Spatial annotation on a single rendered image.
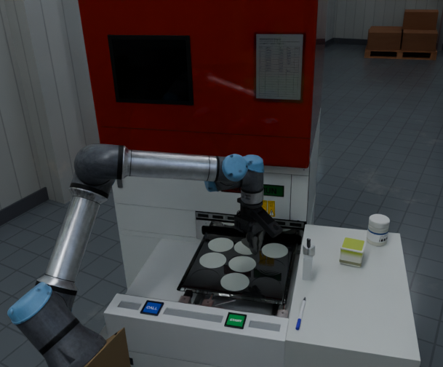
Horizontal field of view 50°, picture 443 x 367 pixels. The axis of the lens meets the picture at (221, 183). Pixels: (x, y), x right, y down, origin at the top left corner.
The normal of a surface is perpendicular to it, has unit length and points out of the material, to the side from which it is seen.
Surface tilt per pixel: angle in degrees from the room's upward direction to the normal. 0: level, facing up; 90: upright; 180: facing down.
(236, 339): 90
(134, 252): 90
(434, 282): 0
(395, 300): 0
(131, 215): 90
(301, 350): 90
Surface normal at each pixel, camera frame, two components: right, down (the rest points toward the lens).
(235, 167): 0.22, -0.18
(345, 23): -0.49, 0.40
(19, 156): 0.87, 0.19
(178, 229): -0.24, 0.44
